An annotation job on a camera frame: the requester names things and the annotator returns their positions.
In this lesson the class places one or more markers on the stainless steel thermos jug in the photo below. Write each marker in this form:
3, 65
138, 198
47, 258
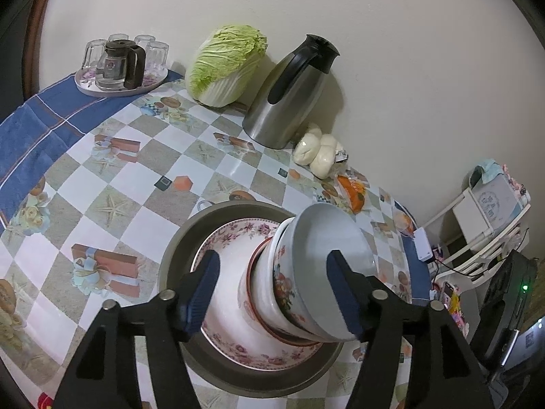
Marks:
285, 110

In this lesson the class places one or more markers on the napa cabbage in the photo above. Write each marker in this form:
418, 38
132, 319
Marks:
221, 68

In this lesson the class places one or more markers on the pale blue bowl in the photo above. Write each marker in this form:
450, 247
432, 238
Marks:
323, 238

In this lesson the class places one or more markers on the clear drinking glass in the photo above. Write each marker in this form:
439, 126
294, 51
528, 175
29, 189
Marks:
158, 57
118, 37
144, 40
93, 51

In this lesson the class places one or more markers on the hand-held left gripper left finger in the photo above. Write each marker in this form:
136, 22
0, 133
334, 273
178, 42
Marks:
200, 298

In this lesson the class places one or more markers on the white power bank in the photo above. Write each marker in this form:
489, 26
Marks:
423, 245

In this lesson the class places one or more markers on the stainless steel round plate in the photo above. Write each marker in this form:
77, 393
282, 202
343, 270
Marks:
174, 255

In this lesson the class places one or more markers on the strawberry print bowl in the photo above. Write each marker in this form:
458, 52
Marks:
249, 289

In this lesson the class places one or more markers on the white plastic chair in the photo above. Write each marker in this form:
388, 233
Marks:
468, 213

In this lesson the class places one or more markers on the small clear orange packet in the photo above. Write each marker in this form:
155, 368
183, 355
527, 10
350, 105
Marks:
403, 223

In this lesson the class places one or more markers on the orange snack packet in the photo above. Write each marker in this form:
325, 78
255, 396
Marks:
353, 191

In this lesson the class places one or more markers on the smartphone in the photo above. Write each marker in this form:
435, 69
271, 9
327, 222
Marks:
447, 293

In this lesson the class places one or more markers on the white printed bag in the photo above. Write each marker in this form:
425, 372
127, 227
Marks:
494, 198

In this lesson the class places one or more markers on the pile of colourful trinkets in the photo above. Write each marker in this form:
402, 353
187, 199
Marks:
457, 313

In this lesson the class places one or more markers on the teal cloth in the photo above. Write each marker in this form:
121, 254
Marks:
489, 168

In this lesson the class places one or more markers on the bag of steamed buns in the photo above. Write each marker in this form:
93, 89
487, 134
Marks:
315, 153

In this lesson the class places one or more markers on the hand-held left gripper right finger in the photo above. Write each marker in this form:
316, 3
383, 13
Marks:
345, 298

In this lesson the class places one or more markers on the round serving tray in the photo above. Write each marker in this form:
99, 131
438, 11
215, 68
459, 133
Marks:
149, 83

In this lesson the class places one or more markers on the pink floral round plate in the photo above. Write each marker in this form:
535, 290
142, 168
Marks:
230, 315

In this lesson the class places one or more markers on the checkered blue-edged tablecloth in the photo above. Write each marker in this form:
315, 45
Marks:
127, 170

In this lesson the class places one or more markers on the brown wooden door frame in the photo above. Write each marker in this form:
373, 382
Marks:
36, 51

